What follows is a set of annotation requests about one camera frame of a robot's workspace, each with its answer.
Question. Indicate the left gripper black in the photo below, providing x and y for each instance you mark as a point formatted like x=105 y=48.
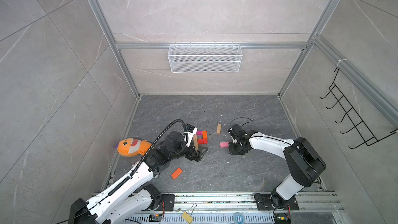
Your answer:
x=192 y=156

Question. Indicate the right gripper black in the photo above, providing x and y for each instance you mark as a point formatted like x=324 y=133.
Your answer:
x=232 y=152

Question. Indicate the red block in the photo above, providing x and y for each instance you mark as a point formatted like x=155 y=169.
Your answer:
x=202 y=141

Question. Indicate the light pink block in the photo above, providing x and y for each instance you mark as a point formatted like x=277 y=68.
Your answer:
x=224 y=144

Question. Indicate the wooden block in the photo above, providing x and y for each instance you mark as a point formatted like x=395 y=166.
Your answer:
x=196 y=144
x=219 y=126

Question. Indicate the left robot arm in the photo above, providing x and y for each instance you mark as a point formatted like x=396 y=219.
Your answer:
x=132 y=193

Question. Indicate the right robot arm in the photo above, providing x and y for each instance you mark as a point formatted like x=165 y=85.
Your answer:
x=304 y=163

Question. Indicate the yellow tag with clip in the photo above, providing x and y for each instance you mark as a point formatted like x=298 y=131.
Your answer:
x=187 y=215

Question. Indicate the orange plush toy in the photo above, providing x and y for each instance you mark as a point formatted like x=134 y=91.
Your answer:
x=132 y=147

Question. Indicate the tape roll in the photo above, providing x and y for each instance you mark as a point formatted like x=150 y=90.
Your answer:
x=238 y=218

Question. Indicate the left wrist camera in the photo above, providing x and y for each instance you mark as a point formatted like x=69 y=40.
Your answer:
x=189 y=133

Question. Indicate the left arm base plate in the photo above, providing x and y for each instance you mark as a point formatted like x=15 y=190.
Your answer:
x=167 y=202

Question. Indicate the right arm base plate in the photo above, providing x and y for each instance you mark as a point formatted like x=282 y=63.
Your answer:
x=268 y=202

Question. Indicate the white wire mesh basket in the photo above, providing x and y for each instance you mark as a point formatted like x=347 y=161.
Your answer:
x=205 y=58

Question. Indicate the black wire hook rack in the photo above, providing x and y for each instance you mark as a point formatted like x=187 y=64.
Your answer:
x=351 y=113

